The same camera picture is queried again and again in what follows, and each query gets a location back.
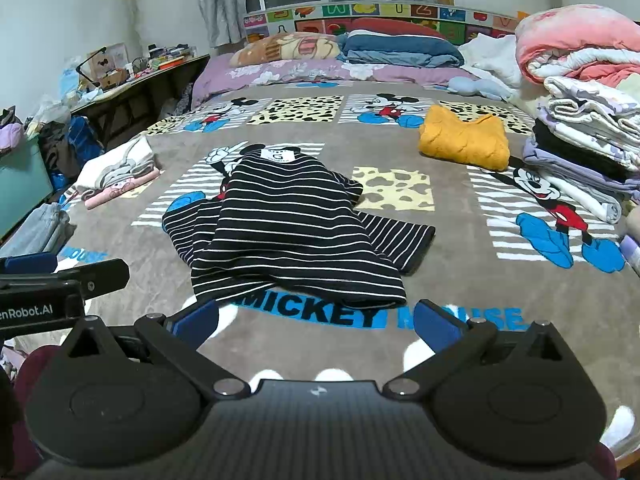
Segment black desk lamp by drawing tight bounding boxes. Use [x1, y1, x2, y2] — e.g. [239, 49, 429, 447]
[75, 46, 108, 92]

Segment yellow knit sweater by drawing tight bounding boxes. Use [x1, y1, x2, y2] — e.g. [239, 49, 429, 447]
[418, 104, 511, 171]

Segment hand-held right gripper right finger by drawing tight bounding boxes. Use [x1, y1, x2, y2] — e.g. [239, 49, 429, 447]
[382, 299, 577, 402]

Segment black folded garment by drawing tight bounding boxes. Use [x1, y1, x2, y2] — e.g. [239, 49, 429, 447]
[532, 122, 640, 181]

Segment red pillow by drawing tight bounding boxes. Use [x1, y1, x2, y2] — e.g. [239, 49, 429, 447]
[347, 17, 446, 41]

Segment grey folded jeans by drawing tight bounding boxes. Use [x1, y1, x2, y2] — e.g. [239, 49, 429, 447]
[0, 202, 76, 261]

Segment orange cartoon print pillow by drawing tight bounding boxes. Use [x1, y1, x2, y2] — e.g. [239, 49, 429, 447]
[229, 31, 346, 67]

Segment black white striped shirt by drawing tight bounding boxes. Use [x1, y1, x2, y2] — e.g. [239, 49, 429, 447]
[161, 144, 436, 311]

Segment dark clothes pile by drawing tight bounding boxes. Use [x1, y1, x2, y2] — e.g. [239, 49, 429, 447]
[37, 115, 106, 181]

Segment teal cabinet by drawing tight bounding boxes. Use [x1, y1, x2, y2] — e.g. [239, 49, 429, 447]
[0, 132, 56, 241]

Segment dark wooden desk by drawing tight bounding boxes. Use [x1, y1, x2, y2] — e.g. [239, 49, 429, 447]
[70, 54, 211, 151]

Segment person's maroon clothing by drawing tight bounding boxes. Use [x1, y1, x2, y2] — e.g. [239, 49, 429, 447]
[0, 345, 61, 477]

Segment grey curtain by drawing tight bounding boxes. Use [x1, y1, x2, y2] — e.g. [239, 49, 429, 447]
[197, 0, 248, 48]

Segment pink folded garment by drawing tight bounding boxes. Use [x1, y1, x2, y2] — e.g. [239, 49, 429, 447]
[84, 167, 162, 211]

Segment purple floral bedsheet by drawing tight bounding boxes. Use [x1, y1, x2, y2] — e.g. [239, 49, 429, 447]
[191, 52, 481, 108]

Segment colourful picture headboard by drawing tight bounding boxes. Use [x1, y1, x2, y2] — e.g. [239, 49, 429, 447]
[243, 2, 531, 46]

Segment lavender folded garment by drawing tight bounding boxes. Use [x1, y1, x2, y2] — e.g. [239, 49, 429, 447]
[522, 140, 640, 201]

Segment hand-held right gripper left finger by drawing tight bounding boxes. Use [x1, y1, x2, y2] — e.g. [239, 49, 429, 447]
[59, 299, 252, 402]

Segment cardboard box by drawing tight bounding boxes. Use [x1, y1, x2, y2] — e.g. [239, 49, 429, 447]
[97, 67, 132, 89]

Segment light blue plush toy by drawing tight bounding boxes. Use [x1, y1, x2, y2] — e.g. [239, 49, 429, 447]
[446, 76, 516, 102]

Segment white crumpled cloth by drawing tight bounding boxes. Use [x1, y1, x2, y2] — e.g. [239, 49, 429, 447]
[457, 34, 526, 88]

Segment grey cartoon printed blanket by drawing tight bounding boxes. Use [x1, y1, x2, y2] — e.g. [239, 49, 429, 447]
[10, 82, 640, 466]

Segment white floral folded sheet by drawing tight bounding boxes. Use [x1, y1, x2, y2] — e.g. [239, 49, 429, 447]
[542, 76, 640, 161]

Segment blue folded quilt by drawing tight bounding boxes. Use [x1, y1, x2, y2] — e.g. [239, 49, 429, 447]
[340, 30, 466, 68]

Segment pink folded quilt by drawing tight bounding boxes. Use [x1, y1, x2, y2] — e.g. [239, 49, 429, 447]
[515, 4, 640, 86]

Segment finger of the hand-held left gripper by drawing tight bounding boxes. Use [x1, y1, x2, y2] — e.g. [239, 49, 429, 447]
[0, 252, 59, 275]
[50, 258, 131, 307]

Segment light blue plastic bag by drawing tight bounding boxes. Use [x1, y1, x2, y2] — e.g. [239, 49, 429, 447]
[59, 57, 85, 107]

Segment purple jacket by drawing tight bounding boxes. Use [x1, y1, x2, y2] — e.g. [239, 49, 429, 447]
[0, 107, 26, 156]

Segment white printed folded garment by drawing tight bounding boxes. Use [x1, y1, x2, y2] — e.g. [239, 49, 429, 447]
[75, 136, 157, 200]

